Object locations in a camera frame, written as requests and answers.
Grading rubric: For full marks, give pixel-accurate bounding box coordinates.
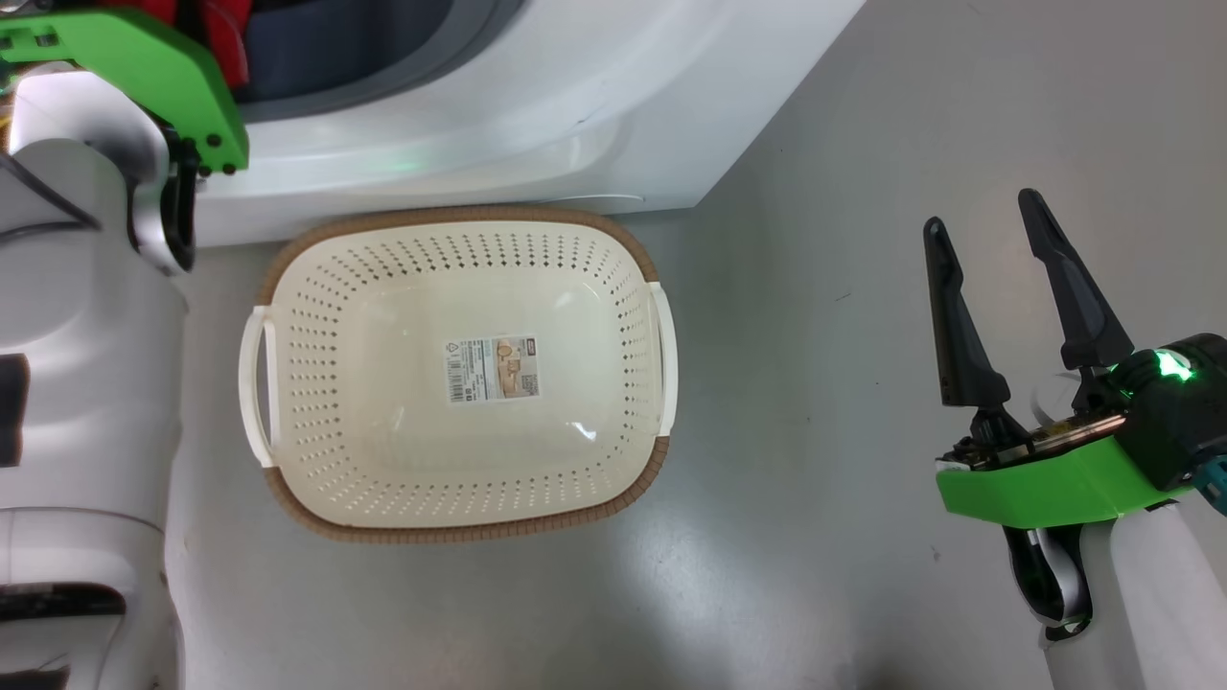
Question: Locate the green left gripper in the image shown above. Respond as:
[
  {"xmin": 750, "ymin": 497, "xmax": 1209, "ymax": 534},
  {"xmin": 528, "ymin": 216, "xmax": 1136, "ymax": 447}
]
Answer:
[{"xmin": 0, "ymin": 8, "xmax": 250, "ymax": 178}]

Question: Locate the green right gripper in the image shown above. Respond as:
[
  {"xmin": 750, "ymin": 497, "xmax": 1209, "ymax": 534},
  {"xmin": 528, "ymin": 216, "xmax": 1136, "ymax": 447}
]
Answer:
[{"xmin": 923, "ymin": 188, "xmax": 1194, "ymax": 530}]

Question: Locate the red basketball jersey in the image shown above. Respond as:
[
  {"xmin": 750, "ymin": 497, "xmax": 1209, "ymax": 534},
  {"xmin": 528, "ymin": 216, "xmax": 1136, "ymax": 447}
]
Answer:
[{"xmin": 96, "ymin": 0, "xmax": 253, "ymax": 92}]

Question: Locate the grey rubber door gasket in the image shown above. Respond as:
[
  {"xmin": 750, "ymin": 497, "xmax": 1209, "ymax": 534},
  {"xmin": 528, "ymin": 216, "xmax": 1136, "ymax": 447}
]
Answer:
[{"xmin": 235, "ymin": 0, "xmax": 526, "ymax": 123}]

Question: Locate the white front-load washing machine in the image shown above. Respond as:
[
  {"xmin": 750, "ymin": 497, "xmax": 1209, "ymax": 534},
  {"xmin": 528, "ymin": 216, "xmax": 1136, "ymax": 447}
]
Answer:
[{"xmin": 192, "ymin": 0, "xmax": 868, "ymax": 248}]

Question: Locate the cream perforated laundry basket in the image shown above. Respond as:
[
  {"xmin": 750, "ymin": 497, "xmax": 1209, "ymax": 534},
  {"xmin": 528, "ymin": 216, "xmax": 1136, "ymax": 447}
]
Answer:
[{"xmin": 238, "ymin": 204, "xmax": 680, "ymax": 545}]

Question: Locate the paper basket label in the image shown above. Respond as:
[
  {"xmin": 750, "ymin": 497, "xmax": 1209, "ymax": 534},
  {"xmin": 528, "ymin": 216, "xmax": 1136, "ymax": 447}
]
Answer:
[{"xmin": 443, "ymin": 334, "xmax": 542, "ymax": 405}]

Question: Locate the teal right camera cable plug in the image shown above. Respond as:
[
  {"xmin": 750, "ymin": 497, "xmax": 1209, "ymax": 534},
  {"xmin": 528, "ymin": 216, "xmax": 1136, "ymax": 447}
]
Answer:
[{"xmin": 1189, "ymin": 455, "xmax": 1227, "ymax": 518}]

